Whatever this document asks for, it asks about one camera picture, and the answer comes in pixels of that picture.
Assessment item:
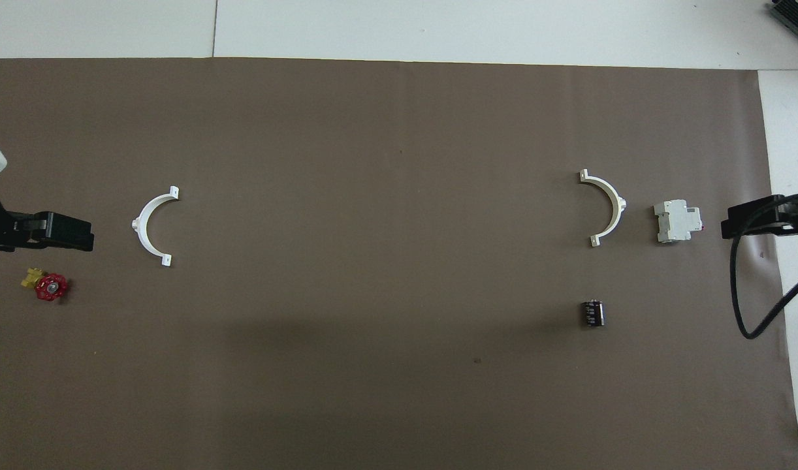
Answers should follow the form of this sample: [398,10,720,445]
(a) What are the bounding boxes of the brown table mat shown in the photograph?
[0,57,798,470]

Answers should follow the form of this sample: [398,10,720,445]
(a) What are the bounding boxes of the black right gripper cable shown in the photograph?
[731,191,798,339]

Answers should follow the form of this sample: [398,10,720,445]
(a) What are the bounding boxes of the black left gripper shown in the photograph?
[0,211,95,253]

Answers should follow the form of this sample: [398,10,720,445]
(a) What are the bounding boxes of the white circuit breaker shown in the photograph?
[654,200,704,244]

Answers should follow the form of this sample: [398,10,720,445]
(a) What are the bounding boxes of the red-handled yellow valve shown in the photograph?
[22,266,70,302]

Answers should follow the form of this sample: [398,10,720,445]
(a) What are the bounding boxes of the white half-ring pipe clamp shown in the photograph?
[579,169,628,248]
[131,186,180,269]

